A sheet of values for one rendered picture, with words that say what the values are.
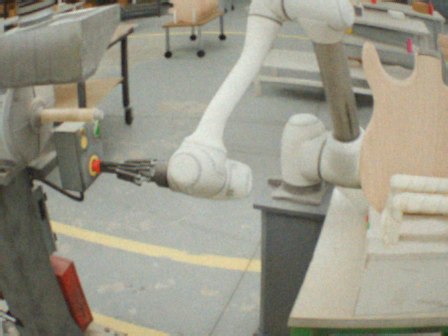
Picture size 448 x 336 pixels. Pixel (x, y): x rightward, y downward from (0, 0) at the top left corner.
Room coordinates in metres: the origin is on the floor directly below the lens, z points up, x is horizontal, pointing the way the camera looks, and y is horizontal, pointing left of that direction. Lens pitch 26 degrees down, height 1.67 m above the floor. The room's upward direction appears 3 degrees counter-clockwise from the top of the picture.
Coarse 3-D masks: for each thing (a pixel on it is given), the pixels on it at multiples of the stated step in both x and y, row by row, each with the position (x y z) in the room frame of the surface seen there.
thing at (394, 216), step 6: (390, 210) 0.78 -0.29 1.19; (396, 210) 0.77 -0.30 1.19; (390, 216) 0.78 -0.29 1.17; (396, 216) 0.77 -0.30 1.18; (390, 222) 0.78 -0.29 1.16; (396, 222) 0.77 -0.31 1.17; (390, 228) 0.78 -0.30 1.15; (396, 228) 0.77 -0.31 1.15; (390, 234) 0.78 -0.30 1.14; (396, 234) 0.77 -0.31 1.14; (390, 240) 0.77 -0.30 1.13; (396, 240) 0.77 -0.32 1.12; (384, 246) 0.78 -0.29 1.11; (390, 246) 0.77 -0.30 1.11
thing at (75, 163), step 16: (64, 128) 1.45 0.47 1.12; (80, 128) 1.44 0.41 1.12; (64, 144) 1.43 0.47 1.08; (80, 144) 1.43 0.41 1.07; (96, 144) 1.52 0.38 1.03; (64, 160) 1.43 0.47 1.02; (80, 160) 1.42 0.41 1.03; (32, 176) 1.45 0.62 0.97; (64, 176) 1.44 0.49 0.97; (80, 176) 1.42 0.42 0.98; (96, 176) 1.49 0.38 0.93; (64, 192) 1.46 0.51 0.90; (80, 192) 1.47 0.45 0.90
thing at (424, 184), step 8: (400, 176) 0.86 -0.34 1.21; (408, 176) 0.86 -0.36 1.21; (416, 176) 0.86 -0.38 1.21; (424, 176) 0.85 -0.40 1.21; (392, 184) 0.86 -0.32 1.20; (400, 184) 0.85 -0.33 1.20; (408, 184) 0.84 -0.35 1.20; (416, 184) 0.84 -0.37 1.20; (424, 184) 0.83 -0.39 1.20; (432, 184) 0.83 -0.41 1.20; (440, 184) 0.82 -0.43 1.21; (424, 192) 0.84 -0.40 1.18; (432, 192) 0.83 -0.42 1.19; (440, 192) 0.82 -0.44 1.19
